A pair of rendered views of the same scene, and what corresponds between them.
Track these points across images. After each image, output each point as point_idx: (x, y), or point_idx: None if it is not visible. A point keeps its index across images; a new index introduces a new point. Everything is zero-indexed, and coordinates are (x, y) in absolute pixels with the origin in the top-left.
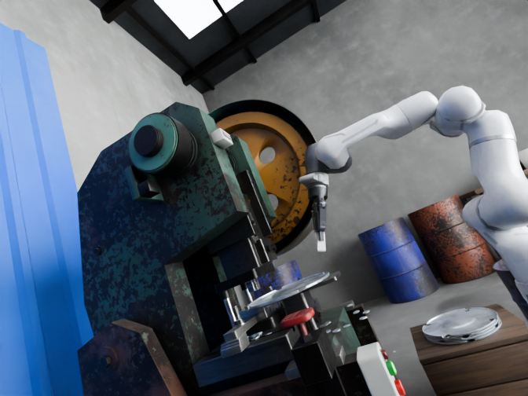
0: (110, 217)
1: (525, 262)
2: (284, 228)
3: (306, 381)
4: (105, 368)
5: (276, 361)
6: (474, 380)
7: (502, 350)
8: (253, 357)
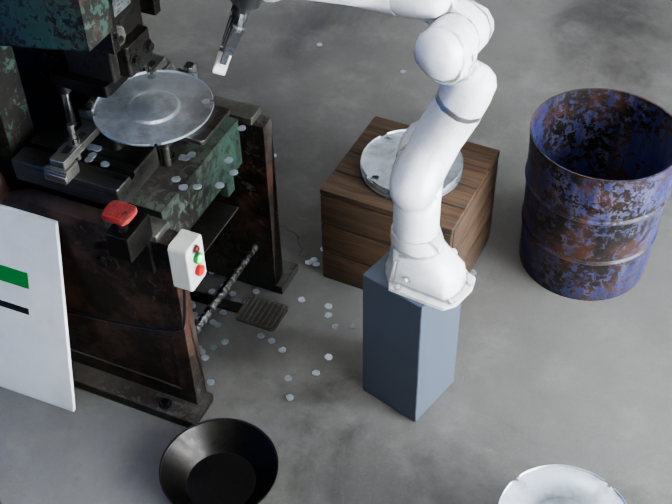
0: None
1: (397, 220)
2: None
3: (111, 254)
4: None
5: (102, 202)
6: (365, 231)
7: None
8: (79, 188)
